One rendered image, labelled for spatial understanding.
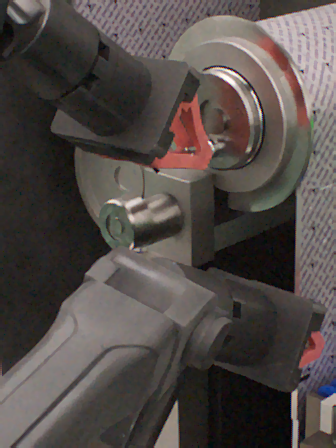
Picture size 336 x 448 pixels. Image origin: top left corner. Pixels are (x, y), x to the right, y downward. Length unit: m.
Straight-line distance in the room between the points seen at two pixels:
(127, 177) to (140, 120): 0.21
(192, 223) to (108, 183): 0.13
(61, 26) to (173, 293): 0.17
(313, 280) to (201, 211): 0.10
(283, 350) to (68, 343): 0.24
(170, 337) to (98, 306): 0.04
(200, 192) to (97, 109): 0.16
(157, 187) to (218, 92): 0.10
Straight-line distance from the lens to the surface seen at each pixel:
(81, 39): 0.73
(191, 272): 0.77
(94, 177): 1.02
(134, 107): 0.77
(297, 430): 0.95
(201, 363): 0.70
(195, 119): 0.83
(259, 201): 0.88
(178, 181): 0.89
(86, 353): 0.62
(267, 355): 0.84
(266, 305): 0.83
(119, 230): 0.87
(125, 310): 0.66
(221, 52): 0.87
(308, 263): 0.89
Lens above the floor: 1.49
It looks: 21 degrees down
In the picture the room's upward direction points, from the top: 1 degrees counter-clockwise
